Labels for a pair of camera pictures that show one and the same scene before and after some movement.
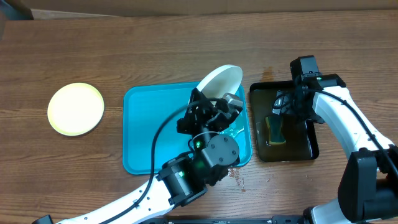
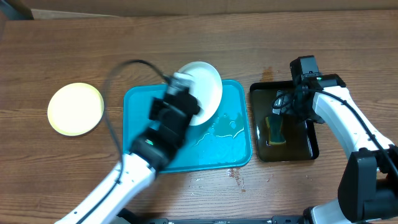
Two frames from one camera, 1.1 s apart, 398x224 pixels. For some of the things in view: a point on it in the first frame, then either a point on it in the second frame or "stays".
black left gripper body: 189,126 → 158,114
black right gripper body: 291,105 stays
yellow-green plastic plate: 75,109 stays
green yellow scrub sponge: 276,130 stays
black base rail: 292,219 stays
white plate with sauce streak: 225,79 → 203,80
